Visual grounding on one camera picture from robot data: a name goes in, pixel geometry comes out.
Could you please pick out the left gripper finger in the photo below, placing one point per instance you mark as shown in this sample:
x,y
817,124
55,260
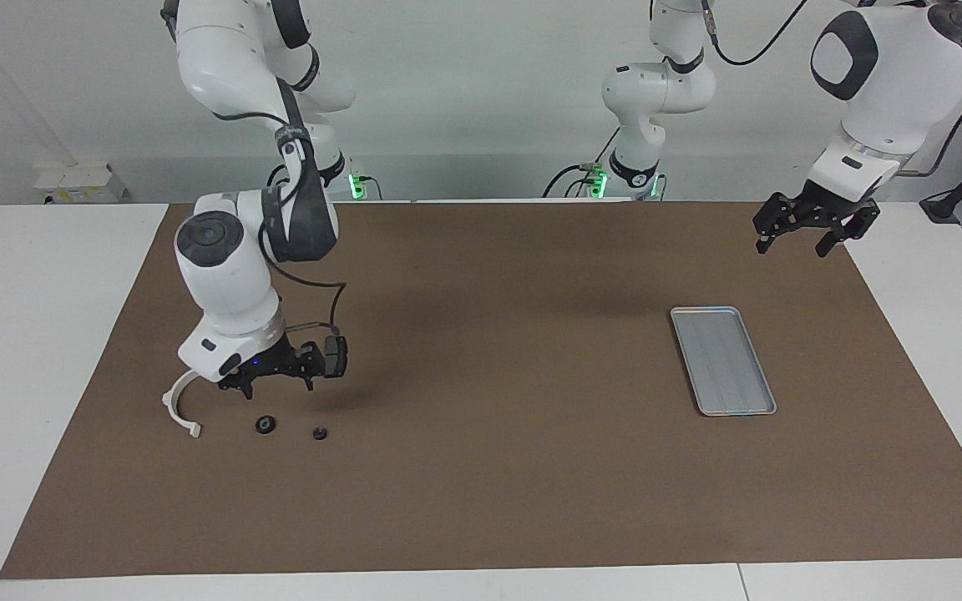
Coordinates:
x,y
844,234
768,221

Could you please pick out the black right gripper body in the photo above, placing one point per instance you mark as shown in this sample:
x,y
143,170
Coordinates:
x,y
285,363

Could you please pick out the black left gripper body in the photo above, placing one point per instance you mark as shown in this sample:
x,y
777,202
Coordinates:
x,y
832,204

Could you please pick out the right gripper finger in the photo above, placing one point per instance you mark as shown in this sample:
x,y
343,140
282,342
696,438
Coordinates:
x,y
311,378
249,387

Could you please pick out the black bearing gear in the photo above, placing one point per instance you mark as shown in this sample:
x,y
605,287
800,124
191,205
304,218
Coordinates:
x,y
320,432
265,424

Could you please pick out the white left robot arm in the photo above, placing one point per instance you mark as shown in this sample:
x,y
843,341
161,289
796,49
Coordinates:
x,y
890,83

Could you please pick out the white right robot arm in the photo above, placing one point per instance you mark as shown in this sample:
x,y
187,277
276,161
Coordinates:
x,y
226,284

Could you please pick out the silver metal tray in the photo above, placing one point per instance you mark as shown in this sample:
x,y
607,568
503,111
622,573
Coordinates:
x,y
723,359

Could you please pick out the short dark brake pad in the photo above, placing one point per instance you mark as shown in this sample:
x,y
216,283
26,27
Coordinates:
x,y
337,357

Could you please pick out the brown table mat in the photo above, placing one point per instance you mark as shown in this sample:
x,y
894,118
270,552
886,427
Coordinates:
x,y
481,501

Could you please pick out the white semicircular bracket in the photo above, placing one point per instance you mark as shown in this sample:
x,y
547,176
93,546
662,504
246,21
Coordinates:
x,y
174,409

